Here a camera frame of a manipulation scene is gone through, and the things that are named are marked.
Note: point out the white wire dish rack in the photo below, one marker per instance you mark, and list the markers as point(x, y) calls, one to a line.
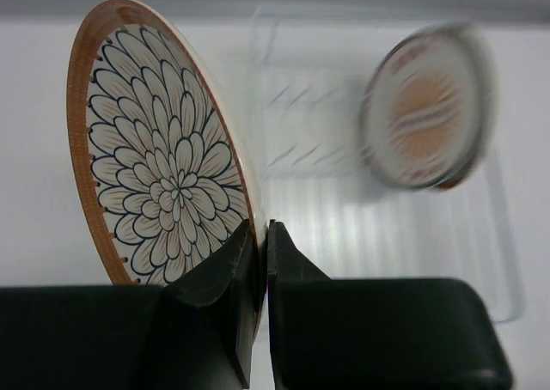
point(308, 70)

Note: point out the sunburst pattern plate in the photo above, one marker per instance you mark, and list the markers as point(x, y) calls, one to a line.
point(429, 103)

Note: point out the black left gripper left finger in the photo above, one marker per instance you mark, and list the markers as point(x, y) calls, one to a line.
point(196, 333)

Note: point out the large flower pattern plate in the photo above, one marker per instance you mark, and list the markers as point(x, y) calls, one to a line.
point(462, 172)

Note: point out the small flower pattern plate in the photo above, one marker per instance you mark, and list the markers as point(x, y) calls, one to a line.
point(164, 169)

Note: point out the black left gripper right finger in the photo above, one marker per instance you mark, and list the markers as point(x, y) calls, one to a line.
point(376, 333)

